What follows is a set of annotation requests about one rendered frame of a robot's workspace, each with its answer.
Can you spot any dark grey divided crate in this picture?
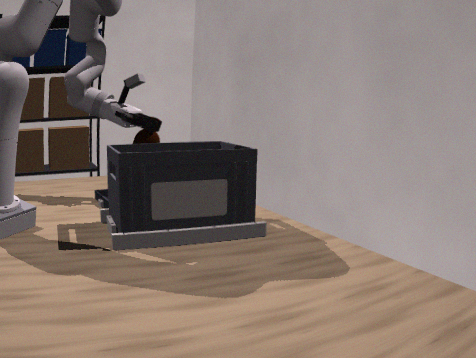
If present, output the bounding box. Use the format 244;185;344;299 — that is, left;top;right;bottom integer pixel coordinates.
107;141;257;233

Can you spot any brown bottle with tan label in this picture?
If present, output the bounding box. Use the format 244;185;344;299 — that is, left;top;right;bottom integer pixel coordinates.
133;117;160;144

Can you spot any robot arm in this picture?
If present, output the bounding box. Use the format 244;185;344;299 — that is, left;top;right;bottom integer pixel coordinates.
0;0;146;213

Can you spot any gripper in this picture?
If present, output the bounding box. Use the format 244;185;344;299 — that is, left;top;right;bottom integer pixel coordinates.
99;94;162;133

